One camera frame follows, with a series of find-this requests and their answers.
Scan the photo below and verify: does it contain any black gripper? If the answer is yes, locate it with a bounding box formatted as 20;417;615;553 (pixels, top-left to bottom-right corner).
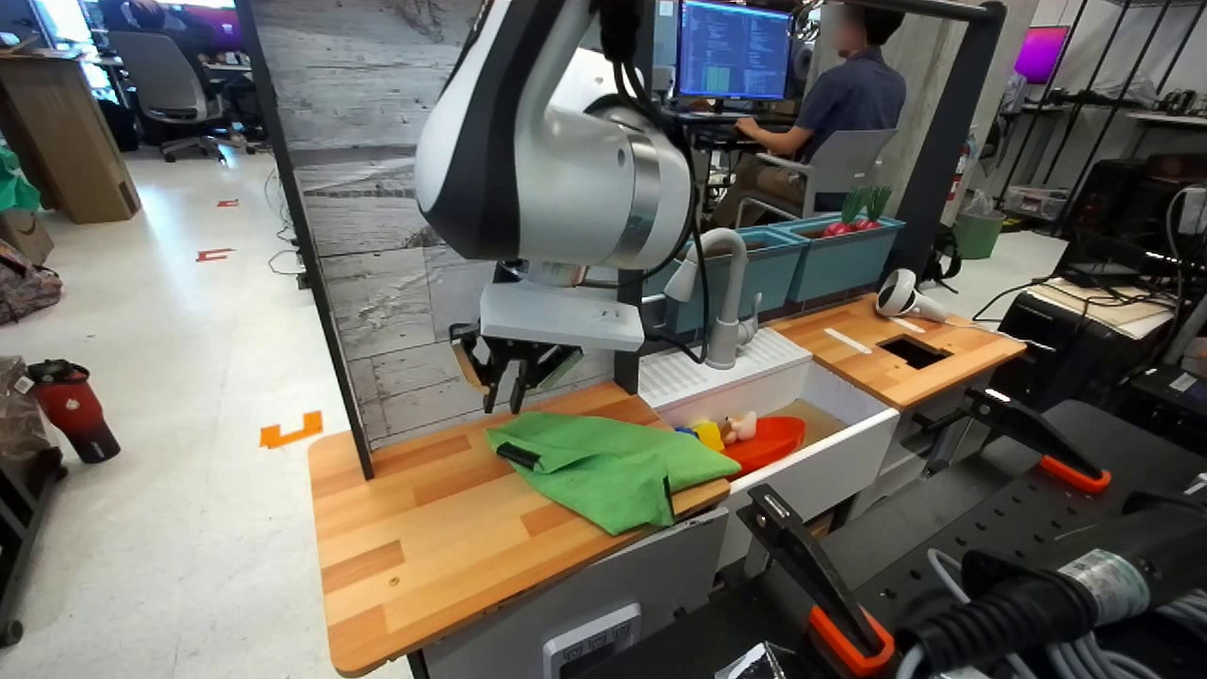
449;319;584;417

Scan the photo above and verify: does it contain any green cloth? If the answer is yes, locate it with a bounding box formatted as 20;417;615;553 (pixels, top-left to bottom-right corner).
488;411;748;540

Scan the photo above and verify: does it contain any grey wood print backdrop panel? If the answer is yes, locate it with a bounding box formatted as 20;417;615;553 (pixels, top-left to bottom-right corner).
249;0;633;446

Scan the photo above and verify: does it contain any grey faucet pipe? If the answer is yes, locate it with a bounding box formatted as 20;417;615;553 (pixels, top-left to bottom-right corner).
663;223;756;374

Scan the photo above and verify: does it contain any red bowl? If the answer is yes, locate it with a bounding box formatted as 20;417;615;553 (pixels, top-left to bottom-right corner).
721;411;810;476

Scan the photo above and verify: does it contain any white sink basin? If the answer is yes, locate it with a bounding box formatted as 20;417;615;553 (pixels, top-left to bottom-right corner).
638;329;904;575

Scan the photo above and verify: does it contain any white stick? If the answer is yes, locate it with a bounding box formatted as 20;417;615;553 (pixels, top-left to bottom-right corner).
823;324;878;357

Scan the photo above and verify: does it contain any black clamp with orange grip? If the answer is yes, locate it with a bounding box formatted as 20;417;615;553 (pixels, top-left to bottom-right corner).
736;484;901;679
966;384;1117;502

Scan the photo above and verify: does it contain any aluminium extrusion bar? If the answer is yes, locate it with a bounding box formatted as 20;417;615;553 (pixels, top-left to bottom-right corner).
709;636;791;679

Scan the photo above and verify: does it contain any computer monitor with blue screen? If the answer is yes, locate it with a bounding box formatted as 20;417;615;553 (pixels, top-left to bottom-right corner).
674;0;791;106

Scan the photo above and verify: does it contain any grey office chair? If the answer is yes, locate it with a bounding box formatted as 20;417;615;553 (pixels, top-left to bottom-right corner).
804;124;901;217

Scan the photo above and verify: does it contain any white round controller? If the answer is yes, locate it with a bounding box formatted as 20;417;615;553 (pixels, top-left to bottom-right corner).
872;264;947;319

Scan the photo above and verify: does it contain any dark office chair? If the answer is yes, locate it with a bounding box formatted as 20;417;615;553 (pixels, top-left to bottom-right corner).
111;25;238;165

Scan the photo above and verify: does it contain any seated person in dark shirt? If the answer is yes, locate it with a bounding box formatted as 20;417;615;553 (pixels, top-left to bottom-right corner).
733;0;908;160

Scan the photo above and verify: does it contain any wooden board with rectangular hole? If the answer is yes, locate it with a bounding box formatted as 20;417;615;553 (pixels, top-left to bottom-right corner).
767;289;1029;413

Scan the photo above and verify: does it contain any wooden cabinet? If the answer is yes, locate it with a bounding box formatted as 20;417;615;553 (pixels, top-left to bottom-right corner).
0;43;144;227

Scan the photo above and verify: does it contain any green translucent container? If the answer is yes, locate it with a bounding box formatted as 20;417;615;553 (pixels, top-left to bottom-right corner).
956;183;1009;261

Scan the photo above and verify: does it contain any black pegboard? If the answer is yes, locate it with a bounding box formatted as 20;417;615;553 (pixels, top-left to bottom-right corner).
599;397;1207;679

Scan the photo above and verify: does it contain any purple lit monitor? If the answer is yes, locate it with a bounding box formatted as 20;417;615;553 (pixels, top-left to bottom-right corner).
1010;23;1073;90

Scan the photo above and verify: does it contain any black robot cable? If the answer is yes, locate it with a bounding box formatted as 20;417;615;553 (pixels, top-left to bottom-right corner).
674;183;718;370

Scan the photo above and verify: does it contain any black device with ribbed cable boot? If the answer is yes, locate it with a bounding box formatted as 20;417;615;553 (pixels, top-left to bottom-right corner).
898;495;1207;675

